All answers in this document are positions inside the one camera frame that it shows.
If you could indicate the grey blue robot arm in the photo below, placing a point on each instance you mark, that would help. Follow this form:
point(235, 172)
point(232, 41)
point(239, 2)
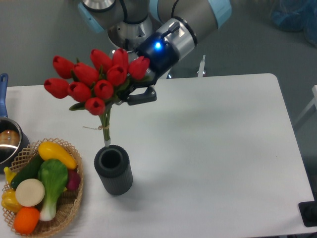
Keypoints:
point(164, 31)

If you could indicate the black device at table edge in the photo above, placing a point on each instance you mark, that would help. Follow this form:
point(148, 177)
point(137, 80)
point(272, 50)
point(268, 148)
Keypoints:
point(308, 211)

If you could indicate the red tulip bouquet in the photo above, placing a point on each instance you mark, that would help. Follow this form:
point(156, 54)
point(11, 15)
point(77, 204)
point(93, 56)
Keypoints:
point(96, 88)

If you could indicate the dark green cucumber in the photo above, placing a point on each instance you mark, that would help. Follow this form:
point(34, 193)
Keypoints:
point(29, 171)

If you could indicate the dark grey ribbed vase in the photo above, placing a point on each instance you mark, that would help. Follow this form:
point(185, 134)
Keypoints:
point(112, 164)

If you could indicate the red radish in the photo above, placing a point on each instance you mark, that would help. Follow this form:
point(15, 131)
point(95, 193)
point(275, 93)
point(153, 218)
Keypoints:
point(73, 180)

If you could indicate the blue handled saucepan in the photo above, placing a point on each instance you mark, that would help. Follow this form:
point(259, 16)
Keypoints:
point(12, 138)

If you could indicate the green bok choy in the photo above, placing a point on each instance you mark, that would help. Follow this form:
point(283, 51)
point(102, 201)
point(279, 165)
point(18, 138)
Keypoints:
point(53, 174)

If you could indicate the white furniture leg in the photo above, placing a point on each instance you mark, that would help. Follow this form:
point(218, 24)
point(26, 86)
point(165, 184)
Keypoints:
point(308, 110)

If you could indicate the yellow banana tip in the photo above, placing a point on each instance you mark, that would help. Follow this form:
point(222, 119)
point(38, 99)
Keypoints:
point(9, 175)

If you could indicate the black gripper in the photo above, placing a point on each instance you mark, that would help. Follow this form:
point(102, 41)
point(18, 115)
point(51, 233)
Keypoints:
point(162, 56)

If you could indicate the woven wicker basket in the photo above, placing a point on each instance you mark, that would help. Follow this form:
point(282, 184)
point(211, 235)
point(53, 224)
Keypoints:
point(67, 205)

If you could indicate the yellow squash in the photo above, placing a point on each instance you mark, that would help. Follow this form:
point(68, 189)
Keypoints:
point(50, 150)

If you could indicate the yellow bell pepper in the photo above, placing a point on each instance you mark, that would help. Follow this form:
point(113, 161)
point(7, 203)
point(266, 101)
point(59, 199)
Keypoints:
point(9, 201)

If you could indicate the orange fruit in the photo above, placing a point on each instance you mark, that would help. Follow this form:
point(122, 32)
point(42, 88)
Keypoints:
point(26, 220)

